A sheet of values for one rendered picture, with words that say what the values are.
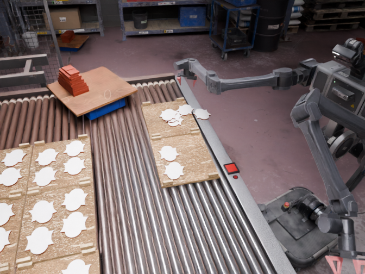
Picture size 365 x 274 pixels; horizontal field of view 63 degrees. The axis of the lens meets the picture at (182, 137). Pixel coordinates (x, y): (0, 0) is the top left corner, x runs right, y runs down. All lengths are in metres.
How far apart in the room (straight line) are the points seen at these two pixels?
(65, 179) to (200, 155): 0.81
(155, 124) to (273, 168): 1.57
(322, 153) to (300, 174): 2.08
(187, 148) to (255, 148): 1.61
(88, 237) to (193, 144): 0.86
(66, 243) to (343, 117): 1.34
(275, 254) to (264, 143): 2.12
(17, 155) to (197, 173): 1.11
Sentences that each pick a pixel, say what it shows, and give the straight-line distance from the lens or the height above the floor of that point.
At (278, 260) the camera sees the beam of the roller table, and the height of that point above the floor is 0.91.
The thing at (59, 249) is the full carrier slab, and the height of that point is 0.94.
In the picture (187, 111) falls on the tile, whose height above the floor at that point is 0.95.
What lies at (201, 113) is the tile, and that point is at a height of 0.92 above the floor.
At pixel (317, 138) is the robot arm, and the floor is 1.52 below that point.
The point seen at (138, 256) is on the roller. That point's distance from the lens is 1.49.
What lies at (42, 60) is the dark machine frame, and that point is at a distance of 3.07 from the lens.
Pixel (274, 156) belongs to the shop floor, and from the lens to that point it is 3.39.
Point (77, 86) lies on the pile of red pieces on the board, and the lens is 2.30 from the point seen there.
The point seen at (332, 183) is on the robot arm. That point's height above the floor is 1.41.
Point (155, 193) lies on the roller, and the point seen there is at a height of 0.92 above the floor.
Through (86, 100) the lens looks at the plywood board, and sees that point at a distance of 2.25.
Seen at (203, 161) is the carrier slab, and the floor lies 0.94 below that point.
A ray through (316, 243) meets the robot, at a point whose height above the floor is 0.24.
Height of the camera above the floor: 2.23
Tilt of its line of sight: 40 degrees down
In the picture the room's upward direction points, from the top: 2 degrees clockwise
